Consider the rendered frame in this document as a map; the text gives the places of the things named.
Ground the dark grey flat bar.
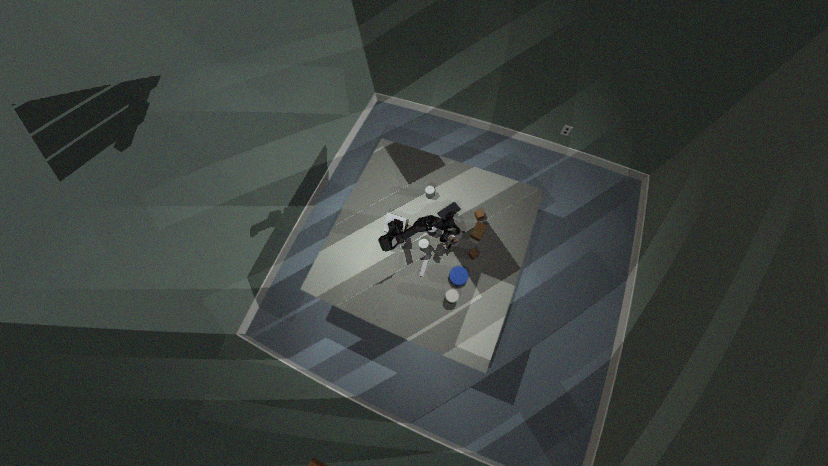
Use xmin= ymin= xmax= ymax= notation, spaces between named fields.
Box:
xmin=437 ymin=201 xmax=461 ymax=219

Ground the blue short cylinder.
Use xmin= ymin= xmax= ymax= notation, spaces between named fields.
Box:
xmin=449 ymin=266 xmax=469 ymax=287

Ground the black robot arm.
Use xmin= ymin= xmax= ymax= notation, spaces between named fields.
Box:
xmin=378 ymin=215 xmax=454 ymax=252

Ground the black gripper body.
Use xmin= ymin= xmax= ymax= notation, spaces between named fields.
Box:
xmin=439 ymin=211 xmax=455 ymax=242

